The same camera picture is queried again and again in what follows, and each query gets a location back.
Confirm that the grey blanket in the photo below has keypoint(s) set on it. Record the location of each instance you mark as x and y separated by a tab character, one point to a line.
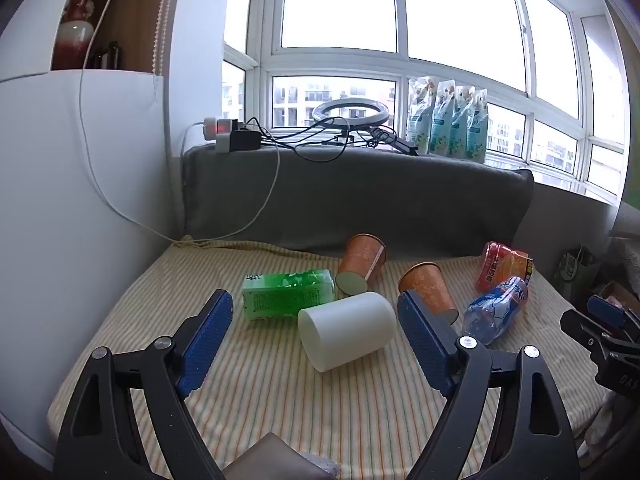
350	200

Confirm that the plastic bottle with blue label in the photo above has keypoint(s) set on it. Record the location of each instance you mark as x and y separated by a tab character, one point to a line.
492	312

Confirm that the green juice carton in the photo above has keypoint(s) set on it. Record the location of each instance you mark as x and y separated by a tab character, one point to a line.
285	292

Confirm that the black power adapter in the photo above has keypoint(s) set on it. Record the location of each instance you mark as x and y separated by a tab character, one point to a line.
245	140

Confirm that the grey pouch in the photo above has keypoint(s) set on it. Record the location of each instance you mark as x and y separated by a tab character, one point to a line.
275	462

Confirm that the white cup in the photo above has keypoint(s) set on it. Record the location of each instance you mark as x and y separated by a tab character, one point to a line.
350	327

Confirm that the red vase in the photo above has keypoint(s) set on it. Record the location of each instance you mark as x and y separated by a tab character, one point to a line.
75	35

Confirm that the green paper bag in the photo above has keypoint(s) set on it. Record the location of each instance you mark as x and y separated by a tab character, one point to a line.
577	272

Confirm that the power strip with plugs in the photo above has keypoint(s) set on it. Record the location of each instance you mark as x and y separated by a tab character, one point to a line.
222	132

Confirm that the black tripod stand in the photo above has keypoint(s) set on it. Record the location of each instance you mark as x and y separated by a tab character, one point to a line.
395	141

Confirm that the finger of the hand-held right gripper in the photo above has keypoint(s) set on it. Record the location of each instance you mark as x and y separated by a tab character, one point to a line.
587	332
606	310

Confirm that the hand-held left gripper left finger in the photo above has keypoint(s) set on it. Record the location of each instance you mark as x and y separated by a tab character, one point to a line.
207	340

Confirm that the striped bed sheet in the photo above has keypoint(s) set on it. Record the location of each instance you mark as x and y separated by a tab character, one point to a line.
310	405

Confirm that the orange snack packet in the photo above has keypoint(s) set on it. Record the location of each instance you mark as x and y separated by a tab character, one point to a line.
500	265

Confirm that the cardboard box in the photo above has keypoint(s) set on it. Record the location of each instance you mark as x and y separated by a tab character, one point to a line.
617	292

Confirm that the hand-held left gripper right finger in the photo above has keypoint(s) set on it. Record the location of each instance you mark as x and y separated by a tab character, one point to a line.
425	340

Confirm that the orange paper cup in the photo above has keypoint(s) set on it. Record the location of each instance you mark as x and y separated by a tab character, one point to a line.
430	285
361	260

